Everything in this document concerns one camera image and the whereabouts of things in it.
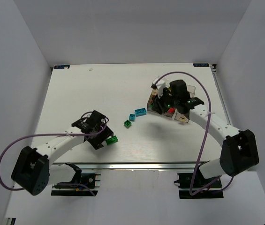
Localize red curved lego piece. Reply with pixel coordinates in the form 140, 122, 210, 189
168, 108, 175, 113

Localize green long lego brick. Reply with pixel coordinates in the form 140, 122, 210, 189
106, 136, 118, 145

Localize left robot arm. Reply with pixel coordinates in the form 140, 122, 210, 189
11, 110, 114, 196

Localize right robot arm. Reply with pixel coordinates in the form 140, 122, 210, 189
151, 79, 259, 179

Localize orange wavy container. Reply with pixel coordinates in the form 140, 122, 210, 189
150, 90, 158, 99

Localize grey wavy container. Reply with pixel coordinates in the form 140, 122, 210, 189
147, 96, 176, 118

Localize blue long lego brick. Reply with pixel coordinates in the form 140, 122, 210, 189
135, 108, 147, 117

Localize blue small lego brick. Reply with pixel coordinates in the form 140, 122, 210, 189
129, 113, 136, 121

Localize green small lego brick centre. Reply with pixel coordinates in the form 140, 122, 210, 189
123, 120, 132, 128

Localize blue table label right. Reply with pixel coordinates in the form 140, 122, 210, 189
193, 63, 210, 68

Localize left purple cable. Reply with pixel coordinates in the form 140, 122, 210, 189
0, 112, 109, 191

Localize purple cable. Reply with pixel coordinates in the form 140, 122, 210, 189
0, 112, 109, 191
157, 71, 235, 196

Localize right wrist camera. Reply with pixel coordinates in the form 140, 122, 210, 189
151, 77, 166, 98

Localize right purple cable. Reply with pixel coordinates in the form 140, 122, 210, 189
157, 71, 235, 196

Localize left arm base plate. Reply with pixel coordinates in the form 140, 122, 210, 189
51, 170, 101, 197

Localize aluminium table rail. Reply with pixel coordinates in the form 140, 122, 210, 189
25, 161, 231, 171

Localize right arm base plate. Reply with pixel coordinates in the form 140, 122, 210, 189
174, 173, 224, 199

